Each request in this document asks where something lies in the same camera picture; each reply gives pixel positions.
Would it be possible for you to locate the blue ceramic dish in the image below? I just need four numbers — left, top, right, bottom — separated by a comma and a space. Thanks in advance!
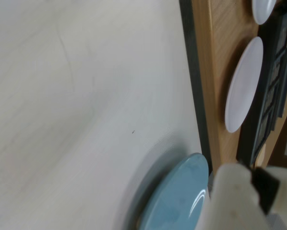
138, 152, 210, 230

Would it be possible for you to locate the large white plastic plate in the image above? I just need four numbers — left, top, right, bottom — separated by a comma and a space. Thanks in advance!
224, 36, 264, 133

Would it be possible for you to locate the light wooden board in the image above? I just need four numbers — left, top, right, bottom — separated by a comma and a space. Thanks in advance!
191, 0, 287, 172

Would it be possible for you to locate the small white plastic plate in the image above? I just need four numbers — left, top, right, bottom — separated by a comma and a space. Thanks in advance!
251, 0, 277, 25

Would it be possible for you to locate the dark grey toy rail track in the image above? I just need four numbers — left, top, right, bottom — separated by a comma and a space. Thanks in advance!
236, 0, 287, 166

